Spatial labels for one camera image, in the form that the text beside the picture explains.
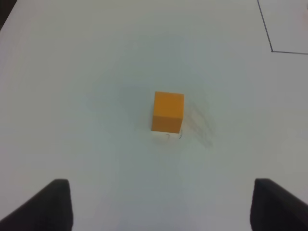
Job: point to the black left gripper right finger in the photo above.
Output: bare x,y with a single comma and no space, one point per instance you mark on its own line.
273,208

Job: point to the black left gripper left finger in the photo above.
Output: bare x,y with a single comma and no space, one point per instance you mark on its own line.
48,210

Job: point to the orange cube block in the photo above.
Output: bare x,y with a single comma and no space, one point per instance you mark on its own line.
168,112

